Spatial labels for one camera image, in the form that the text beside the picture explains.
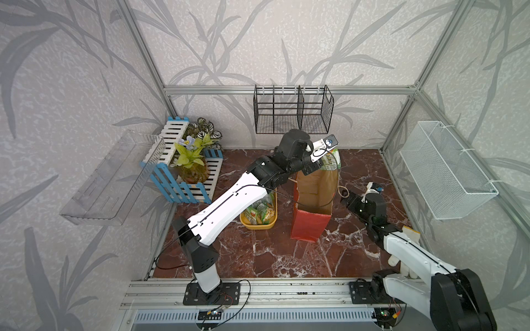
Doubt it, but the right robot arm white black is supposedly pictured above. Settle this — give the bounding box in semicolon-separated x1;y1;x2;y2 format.
341;189;497;330

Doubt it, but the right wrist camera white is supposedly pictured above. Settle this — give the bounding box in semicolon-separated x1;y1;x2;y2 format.
361;181;384;203

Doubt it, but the large green condiment packet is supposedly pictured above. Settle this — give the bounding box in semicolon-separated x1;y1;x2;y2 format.
321;149;341;171

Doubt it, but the yellow plastic tray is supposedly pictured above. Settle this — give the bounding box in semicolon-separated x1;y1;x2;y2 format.
240;190;278;230

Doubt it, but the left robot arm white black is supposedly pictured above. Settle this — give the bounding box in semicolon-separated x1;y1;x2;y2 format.
173;129;338;294

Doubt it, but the green orange condiment packet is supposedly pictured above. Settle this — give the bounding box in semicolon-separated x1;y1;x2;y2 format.
243;193;275;226

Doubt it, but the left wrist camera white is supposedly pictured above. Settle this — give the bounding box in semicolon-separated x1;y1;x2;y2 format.
311;135;339;161

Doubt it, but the blue white slatted rack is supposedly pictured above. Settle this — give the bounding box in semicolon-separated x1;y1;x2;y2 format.
150;117;224;204

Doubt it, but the red paper bag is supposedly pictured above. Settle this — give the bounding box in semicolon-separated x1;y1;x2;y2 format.
291;169;339;243

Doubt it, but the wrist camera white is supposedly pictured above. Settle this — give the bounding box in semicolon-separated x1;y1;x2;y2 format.
311;135;339;161
361;181;384;203

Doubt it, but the white mesh wall basket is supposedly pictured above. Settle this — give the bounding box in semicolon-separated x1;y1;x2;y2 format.
400;121;499;220

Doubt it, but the black wire wall basket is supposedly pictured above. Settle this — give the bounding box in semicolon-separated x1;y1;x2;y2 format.
253;86;335;135

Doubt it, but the potted artificial plant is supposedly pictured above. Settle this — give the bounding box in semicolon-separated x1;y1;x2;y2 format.
169;117;222;184

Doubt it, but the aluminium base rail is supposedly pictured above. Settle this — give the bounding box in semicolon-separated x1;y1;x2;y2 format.
119;276;471;310

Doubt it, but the clear plastic wall shelf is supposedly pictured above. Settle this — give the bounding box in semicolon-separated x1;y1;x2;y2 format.
59;130;165;226

